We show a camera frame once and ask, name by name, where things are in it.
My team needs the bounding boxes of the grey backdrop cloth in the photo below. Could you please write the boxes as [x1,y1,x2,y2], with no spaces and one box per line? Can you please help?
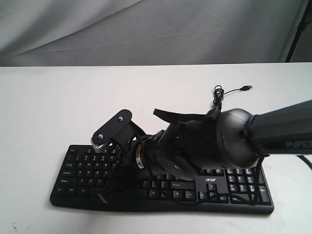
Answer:
[0,0,308,67]

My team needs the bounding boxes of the black acer keyboard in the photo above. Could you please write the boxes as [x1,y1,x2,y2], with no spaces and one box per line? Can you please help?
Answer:
[50,145,274,215]

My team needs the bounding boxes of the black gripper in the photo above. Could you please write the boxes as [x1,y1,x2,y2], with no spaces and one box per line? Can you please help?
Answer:
[97,133,166,204]

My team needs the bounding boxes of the black tripod stand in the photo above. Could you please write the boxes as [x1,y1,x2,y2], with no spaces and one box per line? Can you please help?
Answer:
[285,0,312,63]

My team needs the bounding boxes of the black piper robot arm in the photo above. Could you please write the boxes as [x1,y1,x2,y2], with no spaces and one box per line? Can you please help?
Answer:
[91,101,312,203]

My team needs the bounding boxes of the black USB cable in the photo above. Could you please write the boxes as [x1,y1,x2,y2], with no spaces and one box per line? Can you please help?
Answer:
[210,84,254,112]

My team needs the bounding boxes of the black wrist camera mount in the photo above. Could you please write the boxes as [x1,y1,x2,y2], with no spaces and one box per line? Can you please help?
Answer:
[91,109,146,154]

